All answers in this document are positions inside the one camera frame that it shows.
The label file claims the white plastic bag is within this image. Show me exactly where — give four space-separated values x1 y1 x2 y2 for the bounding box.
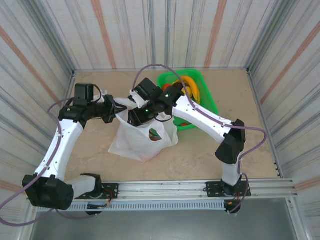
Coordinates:
107 96 180 163

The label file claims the yellow fake banana bunch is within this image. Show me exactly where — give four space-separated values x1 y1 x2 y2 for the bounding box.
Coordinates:
174 76 202 103

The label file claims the green plastic basket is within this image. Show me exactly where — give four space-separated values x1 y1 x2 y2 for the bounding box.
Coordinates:
156 68 218 132

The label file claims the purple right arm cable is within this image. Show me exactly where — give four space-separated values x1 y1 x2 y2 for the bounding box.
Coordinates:
131 64 268 215

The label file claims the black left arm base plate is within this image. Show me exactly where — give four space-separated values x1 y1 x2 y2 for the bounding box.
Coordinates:
74 183 120 200

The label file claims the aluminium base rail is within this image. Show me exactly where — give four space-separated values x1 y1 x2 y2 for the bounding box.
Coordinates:
26 177 298 201

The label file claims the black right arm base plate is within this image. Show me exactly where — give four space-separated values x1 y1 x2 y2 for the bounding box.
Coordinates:
204 181 252 199

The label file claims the slotted grey cable duct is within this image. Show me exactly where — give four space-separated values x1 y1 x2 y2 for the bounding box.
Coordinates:
36 201 226 213

